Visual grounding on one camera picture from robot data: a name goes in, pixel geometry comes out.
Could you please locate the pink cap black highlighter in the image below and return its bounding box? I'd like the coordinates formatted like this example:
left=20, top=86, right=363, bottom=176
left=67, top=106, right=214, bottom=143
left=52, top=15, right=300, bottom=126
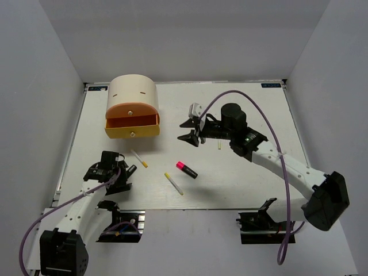
left=176, top=162, right=198, bottom=179

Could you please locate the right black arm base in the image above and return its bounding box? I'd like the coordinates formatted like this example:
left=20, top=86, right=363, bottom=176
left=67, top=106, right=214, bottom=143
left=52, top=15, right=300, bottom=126
left=236, top=198, right=286, bottom=245

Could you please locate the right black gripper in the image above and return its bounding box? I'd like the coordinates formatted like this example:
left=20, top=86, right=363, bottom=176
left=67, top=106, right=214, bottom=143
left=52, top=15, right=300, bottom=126
left=178, top=118, right=235, bottom=147

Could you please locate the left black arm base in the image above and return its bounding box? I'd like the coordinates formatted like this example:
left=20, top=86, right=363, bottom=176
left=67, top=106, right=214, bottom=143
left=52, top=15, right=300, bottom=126
left=97, top=201, right=145, bottom=243

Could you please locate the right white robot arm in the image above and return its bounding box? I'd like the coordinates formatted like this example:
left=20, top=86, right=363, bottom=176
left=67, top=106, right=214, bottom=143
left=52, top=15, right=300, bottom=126
left=178, top=103, right=350, bottom=231

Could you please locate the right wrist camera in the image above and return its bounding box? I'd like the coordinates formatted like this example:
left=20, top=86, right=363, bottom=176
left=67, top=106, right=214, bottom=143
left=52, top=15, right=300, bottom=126
left=189, top=103, right=205, bottom=119

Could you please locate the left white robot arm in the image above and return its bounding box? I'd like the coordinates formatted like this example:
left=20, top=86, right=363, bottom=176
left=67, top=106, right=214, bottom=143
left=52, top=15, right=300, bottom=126
left=39, top=151, right=138, bottom=275

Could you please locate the orange top drawer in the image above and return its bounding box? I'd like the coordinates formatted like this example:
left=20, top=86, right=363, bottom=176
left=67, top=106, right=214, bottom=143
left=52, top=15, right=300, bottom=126
left=105, top=102, right=158, bottom=119

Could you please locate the white pen yellow cap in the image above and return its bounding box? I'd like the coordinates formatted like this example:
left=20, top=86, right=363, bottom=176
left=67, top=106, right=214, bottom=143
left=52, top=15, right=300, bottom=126
left=164, top=172, right=183, bottom=196
left=131, top=149, right=148, bottom=168

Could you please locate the cream cylindrical drawer organizer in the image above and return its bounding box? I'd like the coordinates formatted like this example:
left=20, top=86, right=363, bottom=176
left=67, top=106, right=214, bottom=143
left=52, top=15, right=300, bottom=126
left=106, top=74, right=159, bottom=111

